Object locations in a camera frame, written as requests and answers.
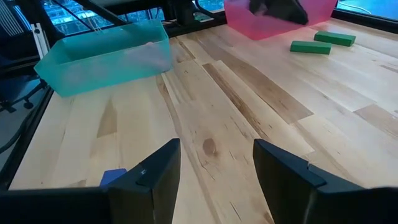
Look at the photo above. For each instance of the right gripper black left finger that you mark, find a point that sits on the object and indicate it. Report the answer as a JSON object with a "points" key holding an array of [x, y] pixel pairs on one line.
{"points": [[146, 202]]}

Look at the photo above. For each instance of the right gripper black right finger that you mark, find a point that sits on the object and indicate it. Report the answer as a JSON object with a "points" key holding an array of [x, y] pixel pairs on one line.
{"points": [[284, 186]]}

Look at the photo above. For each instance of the purple wooden block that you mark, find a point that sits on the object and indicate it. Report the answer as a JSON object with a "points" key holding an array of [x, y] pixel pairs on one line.
{"points": [[112, 177]]}

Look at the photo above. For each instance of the green wooden block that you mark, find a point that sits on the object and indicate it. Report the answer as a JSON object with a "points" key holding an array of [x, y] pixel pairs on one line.
{"points": [[311, 47], [335, 38]]}

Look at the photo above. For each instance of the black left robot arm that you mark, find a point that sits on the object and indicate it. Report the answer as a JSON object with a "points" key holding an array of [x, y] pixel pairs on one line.
{"points": [[186, 12]]}

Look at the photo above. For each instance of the pink translucent plastic bin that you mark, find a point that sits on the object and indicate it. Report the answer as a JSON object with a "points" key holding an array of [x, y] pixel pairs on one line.
{"points": [[242, 25]]}

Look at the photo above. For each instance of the green translucent plastic bin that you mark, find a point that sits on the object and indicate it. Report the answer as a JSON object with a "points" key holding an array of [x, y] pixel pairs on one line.
{"points": [[102, 62]]}

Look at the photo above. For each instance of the black office chair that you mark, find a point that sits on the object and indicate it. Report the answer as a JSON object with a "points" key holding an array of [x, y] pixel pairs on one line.
{"points": [[15, 68]]}

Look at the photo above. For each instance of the silver aluminium post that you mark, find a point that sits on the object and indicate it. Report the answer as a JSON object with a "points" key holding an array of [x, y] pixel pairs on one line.
{"points": [[40, 40]]}

